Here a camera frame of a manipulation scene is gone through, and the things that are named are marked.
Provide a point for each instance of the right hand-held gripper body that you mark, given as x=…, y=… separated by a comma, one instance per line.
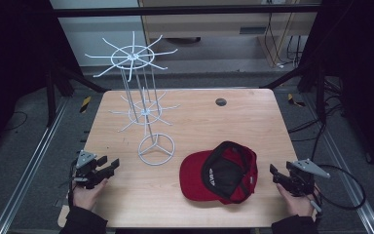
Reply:
x=302, y=178

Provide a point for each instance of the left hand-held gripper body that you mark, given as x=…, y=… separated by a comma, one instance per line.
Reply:
x=86, y=169

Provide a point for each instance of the red baseball cap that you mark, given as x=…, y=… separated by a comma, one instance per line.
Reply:
x=194, y=175

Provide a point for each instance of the person's right hand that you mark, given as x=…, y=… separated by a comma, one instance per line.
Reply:
x=297, y=204

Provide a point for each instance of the person's left hand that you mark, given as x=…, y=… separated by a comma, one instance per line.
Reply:
x=86, y=196

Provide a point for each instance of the yellow black floor tape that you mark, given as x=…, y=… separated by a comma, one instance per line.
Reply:
x=85, y=104
x=293, y=100

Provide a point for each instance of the black metal stand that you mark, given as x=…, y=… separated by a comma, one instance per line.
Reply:
x=320, y=94
x=50, y=97

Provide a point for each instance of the wooden cabinet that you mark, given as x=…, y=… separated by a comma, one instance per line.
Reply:
x=214, y=22

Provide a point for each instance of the black horizontal bar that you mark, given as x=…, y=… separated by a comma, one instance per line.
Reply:
x=175, y=10

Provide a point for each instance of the aluminium floor rail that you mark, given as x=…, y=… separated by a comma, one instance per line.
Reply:
x=29, y=165
x=347, y=182

